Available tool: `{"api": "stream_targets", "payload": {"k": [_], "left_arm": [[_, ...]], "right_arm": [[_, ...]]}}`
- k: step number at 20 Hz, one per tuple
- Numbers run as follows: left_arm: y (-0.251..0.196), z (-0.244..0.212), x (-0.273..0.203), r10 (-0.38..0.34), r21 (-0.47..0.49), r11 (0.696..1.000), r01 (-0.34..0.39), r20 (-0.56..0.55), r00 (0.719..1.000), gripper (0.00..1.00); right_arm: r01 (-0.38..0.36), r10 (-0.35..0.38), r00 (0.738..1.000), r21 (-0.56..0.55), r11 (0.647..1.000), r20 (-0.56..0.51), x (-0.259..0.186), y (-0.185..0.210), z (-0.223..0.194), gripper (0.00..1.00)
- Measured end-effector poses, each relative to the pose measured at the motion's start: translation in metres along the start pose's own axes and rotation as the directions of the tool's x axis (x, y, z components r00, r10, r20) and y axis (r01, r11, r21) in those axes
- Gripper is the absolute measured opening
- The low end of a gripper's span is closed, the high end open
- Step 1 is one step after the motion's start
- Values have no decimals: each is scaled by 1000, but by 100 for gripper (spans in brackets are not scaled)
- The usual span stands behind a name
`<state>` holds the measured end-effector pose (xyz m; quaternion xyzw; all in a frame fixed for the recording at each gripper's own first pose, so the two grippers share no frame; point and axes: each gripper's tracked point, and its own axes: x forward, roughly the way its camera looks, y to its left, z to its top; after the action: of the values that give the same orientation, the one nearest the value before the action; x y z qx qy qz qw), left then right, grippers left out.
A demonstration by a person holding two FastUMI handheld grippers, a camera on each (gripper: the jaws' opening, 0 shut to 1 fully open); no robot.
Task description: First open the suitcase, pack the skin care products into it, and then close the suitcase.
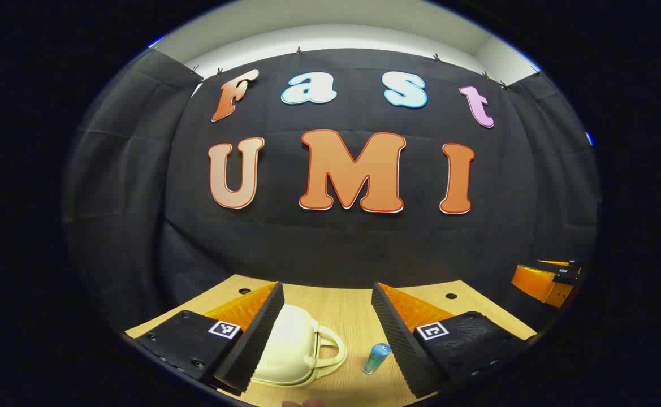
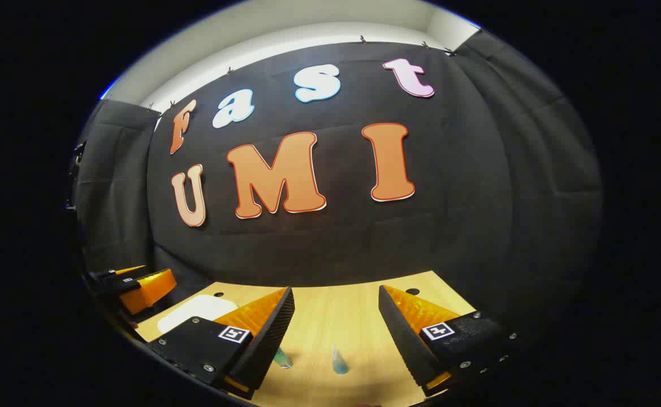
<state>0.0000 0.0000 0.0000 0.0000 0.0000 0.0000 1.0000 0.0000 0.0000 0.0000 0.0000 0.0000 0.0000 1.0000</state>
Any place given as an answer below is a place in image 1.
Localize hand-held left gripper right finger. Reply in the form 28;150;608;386
371;282;537;399

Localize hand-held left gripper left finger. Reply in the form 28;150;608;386
135;280;285;395

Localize blue skin care bottle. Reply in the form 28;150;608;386
362;343;392;375

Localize pale yellow suitcase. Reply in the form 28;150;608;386
250;304;347;388

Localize black backdrop cloth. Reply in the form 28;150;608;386
64;48;599;334

